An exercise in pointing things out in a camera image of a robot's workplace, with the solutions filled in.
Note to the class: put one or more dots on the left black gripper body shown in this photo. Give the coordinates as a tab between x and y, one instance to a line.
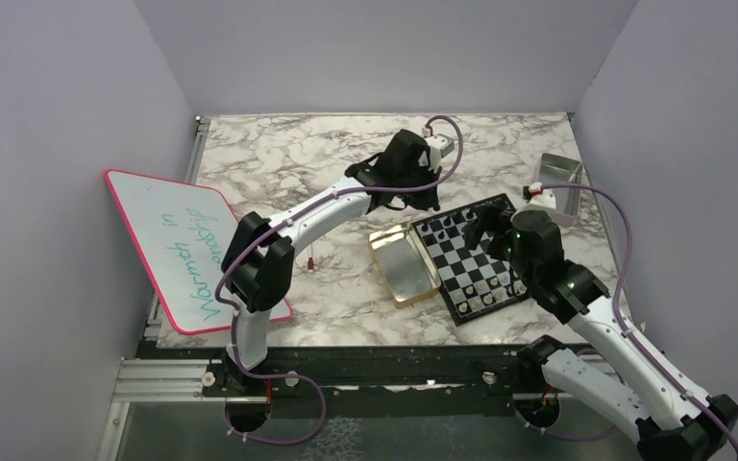
418	174

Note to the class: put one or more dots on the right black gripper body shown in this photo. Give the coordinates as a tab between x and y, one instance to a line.
504	246

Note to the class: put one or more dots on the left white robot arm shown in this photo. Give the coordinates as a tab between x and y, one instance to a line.
258	265

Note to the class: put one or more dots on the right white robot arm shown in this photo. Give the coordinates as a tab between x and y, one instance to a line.
662	411

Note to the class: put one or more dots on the black white chessboard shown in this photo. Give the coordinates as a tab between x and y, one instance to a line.
459	267

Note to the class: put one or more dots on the gold metal tin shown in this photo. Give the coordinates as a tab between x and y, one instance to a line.
407	270

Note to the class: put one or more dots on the small red white marker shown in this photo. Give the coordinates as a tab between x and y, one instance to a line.
310	259

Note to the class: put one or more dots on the red framed whiteboard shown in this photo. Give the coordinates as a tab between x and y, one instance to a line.
181	232

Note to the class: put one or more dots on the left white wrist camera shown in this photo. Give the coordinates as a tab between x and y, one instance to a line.
440	145

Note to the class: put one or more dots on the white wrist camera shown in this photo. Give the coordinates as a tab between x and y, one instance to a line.
538	198
440	145

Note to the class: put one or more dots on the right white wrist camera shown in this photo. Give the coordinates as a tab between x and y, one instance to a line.
538	198

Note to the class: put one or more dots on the black table front rail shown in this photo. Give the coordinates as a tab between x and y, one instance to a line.
366	382

